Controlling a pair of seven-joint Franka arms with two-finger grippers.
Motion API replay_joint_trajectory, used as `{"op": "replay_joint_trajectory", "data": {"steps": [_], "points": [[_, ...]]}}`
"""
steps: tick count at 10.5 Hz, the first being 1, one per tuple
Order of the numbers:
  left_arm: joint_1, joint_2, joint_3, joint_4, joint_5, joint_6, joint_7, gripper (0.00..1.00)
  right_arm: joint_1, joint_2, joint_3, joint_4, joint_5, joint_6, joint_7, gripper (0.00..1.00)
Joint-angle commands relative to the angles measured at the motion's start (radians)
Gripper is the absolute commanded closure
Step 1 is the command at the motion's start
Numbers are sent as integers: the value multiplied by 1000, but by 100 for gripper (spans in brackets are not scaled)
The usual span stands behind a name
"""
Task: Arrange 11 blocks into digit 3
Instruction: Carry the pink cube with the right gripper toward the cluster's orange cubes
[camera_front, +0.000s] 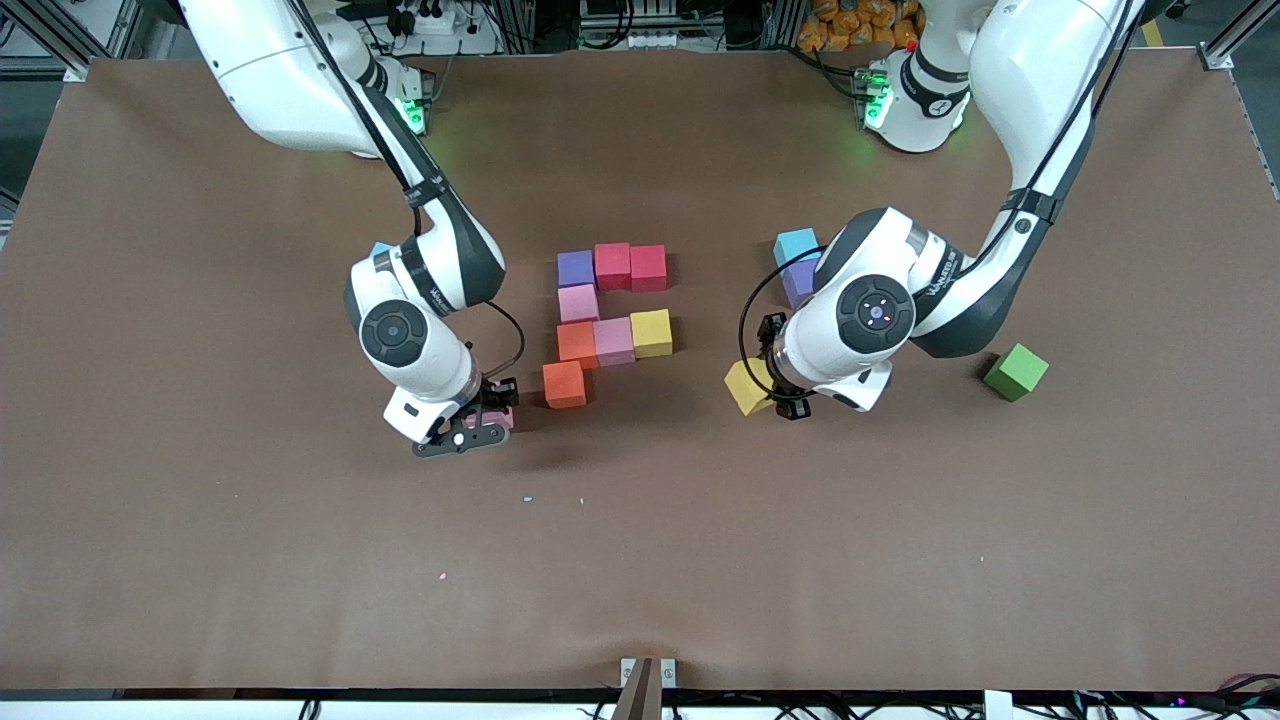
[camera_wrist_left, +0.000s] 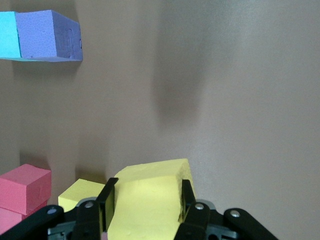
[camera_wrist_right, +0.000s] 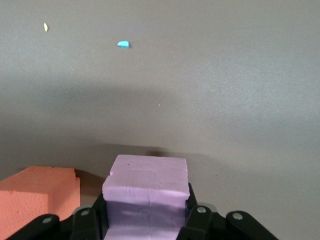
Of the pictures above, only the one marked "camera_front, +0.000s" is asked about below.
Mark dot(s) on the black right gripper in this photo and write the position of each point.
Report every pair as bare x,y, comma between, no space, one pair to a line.
496,392

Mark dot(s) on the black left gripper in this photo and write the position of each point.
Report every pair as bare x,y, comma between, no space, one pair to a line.
774,352

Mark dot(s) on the pink foam cube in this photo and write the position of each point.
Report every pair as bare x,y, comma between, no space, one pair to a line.
500,418
578,302
613,340

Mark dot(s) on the yellow foam cube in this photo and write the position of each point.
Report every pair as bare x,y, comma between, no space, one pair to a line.
651,333
746,386

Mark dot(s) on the purple foam cube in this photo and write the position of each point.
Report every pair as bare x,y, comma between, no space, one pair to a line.
798,284
575,268

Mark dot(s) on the orange foam cube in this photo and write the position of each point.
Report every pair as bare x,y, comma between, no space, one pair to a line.
576,343
564,383

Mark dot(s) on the red foam cube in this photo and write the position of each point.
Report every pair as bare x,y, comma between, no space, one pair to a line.
649,268
613,266

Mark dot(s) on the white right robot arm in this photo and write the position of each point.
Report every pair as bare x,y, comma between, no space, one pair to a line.
280,80

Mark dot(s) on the green foam cube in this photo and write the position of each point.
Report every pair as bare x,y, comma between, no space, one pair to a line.
1016,372

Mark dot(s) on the brown table cover sheet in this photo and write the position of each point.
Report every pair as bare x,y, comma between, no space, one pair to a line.
640,600

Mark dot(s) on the bag of orange fruits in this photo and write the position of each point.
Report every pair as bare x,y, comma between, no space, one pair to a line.
850,25

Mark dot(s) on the white electronics box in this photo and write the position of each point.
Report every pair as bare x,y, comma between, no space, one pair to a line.
640,40

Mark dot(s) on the metal table clamp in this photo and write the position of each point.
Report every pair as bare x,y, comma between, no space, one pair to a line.
640,695

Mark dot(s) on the white power strip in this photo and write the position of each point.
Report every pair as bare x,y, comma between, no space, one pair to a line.
440,22

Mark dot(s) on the white tag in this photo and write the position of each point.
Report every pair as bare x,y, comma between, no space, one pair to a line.
998,706

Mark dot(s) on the aluminium frame strut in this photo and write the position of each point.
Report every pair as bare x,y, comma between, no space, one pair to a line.
75,68
1215,55

